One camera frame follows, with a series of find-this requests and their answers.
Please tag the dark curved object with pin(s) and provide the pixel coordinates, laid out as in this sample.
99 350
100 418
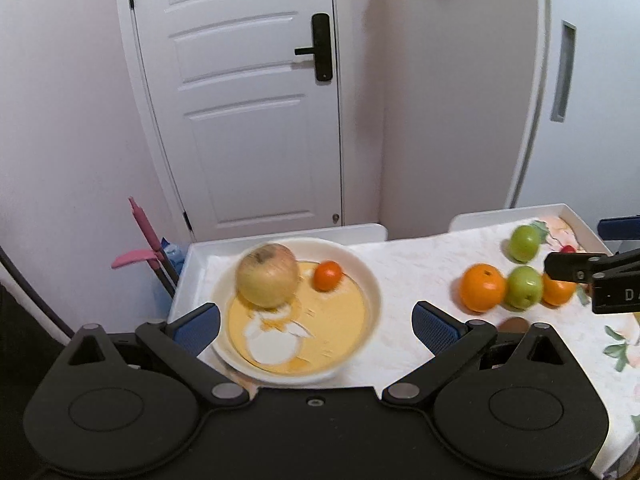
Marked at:
20 320

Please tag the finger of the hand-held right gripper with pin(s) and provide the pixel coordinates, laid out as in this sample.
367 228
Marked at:
570 265
620 229

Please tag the brown round fruit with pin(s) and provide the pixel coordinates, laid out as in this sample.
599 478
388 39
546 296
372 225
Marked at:
515 325

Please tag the white and yellow bowl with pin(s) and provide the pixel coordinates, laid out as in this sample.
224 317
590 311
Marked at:
325 330

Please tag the large orange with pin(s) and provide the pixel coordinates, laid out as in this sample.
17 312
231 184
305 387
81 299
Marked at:
482 287

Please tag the small tangerine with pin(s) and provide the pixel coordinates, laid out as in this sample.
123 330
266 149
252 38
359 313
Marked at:
327 275

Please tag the green apple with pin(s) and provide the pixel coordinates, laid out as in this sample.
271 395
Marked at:
524 242
524 287

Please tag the white panelled door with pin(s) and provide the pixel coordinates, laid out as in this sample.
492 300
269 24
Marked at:
240 110

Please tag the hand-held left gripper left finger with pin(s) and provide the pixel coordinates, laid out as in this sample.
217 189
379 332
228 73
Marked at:
200 329

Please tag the red cherry tomato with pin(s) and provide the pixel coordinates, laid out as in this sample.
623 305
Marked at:
567 248

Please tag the white wardrobe door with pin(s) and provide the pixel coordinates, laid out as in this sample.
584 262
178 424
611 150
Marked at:
590 160

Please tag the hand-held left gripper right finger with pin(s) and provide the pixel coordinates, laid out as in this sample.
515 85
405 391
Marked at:
432 327

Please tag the medium orange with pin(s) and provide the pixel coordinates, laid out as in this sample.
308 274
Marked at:
557 292

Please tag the blue plastic bag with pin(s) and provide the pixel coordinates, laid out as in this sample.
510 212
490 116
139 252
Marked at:
173 255

